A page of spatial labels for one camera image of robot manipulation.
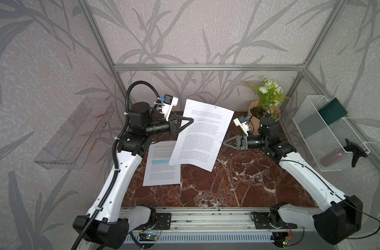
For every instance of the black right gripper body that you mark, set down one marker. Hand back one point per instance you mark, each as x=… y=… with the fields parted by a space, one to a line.
x=256 y=142

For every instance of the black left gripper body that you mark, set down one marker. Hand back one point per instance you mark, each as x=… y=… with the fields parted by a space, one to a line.
x=157 y=126

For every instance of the plain printed paper document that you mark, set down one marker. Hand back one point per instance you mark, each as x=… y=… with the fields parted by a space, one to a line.
x=199 y=144

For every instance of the document with blue highlight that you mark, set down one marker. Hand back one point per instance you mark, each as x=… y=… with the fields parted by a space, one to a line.
x=158 y=170

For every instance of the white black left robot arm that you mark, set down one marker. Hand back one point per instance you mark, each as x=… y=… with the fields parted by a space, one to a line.
x=104 y=224

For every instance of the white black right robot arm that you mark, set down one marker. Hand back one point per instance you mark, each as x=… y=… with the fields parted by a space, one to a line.
x=337 y=215

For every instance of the terracotta pot with plant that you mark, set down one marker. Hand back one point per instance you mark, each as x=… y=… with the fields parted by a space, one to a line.
x=271 y=97

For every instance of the red object in basket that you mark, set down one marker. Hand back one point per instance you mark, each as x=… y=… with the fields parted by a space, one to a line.
x=332 y=157

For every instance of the black clamp on basket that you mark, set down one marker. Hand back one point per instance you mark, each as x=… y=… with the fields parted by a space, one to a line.
x=356 y=150

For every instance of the right circuit board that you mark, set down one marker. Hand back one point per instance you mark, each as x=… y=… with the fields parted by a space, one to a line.
x=280 y=239

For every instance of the circuit board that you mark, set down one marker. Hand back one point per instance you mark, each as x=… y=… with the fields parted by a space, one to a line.
x=148 y=237
x=280 y=239

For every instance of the left circuit board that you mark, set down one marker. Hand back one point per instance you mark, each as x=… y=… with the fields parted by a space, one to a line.
x=148 y=237

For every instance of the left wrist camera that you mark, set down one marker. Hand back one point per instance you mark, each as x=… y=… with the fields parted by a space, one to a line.
x=167 y=104

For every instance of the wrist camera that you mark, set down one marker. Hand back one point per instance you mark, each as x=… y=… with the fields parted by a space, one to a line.
x=167 y=104
x=242 y=122

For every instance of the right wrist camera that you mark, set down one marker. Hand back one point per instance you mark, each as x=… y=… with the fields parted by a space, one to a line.
x=242 y=122

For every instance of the white wire mesh basket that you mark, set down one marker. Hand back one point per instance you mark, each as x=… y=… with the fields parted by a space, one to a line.
x=322 y=139

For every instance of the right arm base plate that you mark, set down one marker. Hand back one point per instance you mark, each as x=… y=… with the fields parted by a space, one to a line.
x=264 y=220

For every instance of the clear acrylic wall shelf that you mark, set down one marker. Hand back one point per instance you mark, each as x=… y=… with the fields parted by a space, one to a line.
x=70 y=147

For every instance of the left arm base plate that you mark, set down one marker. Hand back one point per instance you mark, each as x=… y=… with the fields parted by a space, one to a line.
x=163 y=221

